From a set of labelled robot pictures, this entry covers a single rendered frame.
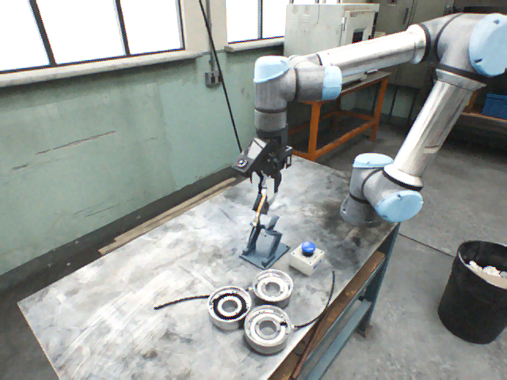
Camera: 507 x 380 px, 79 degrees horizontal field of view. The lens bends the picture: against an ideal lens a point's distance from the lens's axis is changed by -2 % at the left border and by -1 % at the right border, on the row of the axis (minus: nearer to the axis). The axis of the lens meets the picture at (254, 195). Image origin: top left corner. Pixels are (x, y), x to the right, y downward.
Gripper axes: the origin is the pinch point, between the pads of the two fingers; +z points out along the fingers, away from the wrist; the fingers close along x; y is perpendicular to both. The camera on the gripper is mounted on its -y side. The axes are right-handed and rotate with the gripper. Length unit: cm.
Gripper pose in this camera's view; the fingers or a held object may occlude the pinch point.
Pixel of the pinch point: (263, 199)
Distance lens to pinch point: 84.4
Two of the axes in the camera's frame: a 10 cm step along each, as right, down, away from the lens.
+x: -7.8, -3.3, 5.3
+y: 6.3, -4.2, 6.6
